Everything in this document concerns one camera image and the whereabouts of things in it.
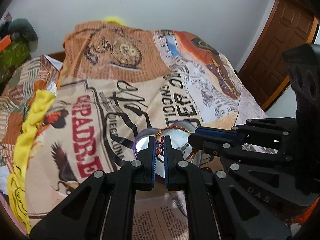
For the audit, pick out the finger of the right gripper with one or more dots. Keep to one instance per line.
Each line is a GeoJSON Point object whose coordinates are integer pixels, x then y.
{"type": "Point", "coordinates": [269, 178]}
{"type": "Point", "coordinates": [270, 133]}

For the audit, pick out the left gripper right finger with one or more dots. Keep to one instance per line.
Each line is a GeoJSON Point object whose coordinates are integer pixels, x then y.
{"type": "Point", "coordinates": [217, 207]}

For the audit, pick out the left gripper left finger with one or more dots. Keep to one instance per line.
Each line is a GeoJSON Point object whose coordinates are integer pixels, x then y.
{"type": "Point", "coordinates": [102, 206]}

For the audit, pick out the purple heart-shaped tin box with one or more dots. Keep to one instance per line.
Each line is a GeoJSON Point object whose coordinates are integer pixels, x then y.
{"type": "Point", "coordinates": [178, 133]}

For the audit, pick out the brown wooden door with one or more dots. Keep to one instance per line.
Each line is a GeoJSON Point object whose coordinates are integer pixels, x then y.
{"type": "Point", "coordinates": [290, 24]}

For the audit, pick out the yellow cloth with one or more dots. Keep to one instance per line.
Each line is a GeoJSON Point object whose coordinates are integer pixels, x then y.
{"type": "Point", "coordinates": [40, 102]}

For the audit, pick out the newspaper print bedspread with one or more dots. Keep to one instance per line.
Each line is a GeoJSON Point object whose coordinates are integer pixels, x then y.
{"type": "Point", "coordinates": [119, 82]}

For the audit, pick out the orange shoe box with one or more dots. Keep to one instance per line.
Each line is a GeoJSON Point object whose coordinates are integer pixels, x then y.
{"type": "Point", "coordinates": [5, 42]}

